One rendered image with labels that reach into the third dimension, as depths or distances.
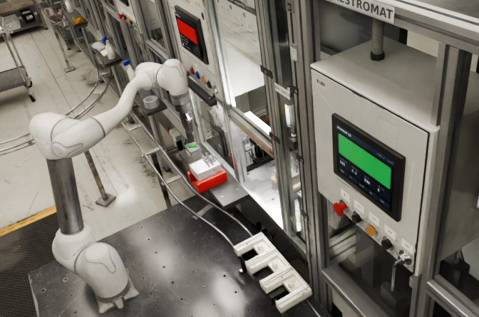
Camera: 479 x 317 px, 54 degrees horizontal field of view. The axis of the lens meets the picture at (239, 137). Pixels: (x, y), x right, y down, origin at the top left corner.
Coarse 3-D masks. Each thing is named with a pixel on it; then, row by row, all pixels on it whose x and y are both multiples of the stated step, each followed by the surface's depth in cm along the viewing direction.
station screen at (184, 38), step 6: (180, 18) 202; (186, 24) 198; (192, 24) 191; (180, 36) 211; (186, 36) 204; (186, 42) 207; (192, 42) 200; (186, 48) 211; (192, 48) 203; (198, 48) 197; (198, 54) 199
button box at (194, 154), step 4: (188, 144) 242; (196, 144) 241; (188, 148) 239; (192, 148) 238; (196, 148) 238; (200, 148) 238; (188, 152) 239; (192, 152) 237; (196, 152) 238; (200, 152) 240; (188, 156) 243; (192, 156) 238; (196, 156) 239; (200, 156) 241; (188, 160) 247; (192, 160) 239; (196, 160) 240
